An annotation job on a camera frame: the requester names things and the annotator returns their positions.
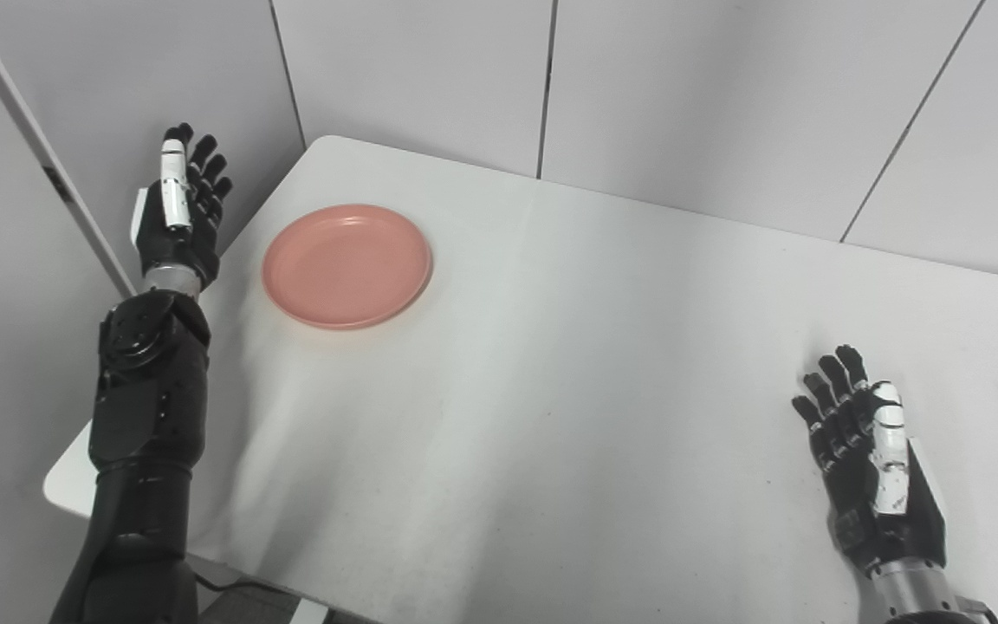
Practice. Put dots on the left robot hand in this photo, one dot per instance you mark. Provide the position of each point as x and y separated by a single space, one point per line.
177 225

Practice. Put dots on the pink plate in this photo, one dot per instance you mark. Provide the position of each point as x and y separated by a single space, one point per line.
346 266

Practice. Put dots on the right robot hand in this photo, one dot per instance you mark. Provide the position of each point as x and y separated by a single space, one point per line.
876 485

